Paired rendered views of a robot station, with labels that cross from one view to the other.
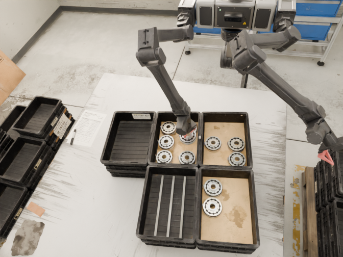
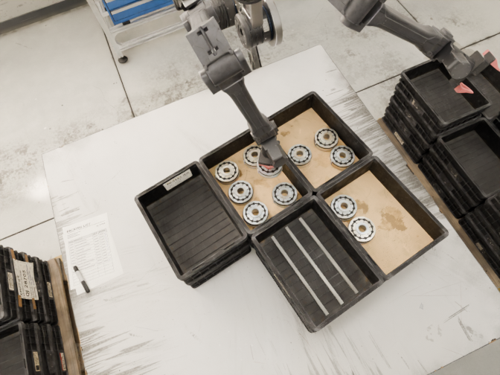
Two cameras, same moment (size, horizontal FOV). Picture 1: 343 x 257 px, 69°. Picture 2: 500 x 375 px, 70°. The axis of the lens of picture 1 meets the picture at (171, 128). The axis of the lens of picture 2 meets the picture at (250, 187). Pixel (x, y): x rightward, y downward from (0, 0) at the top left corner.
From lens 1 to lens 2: 53 cm
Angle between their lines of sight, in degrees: 21
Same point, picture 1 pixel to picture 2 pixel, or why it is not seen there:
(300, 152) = not seen: hidden behind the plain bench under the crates
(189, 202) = (329, 244)
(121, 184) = (216, 289)
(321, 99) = (330, 36)
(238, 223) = (399, 227)
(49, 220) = not seen: outside the picture
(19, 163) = not seen: outside the picture
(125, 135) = (173, 220)
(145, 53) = (223, 68)
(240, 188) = (370, 187)
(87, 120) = (81, 240)
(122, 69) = (38, 138)
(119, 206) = (239, 317)
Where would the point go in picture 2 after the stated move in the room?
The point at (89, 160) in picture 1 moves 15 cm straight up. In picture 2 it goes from (139, 293) to (125, 288)
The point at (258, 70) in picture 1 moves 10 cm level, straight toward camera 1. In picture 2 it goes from (382, 13) to (402, 41)
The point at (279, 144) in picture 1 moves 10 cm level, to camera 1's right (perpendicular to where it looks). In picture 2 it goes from (359, 110) to (371, 97)
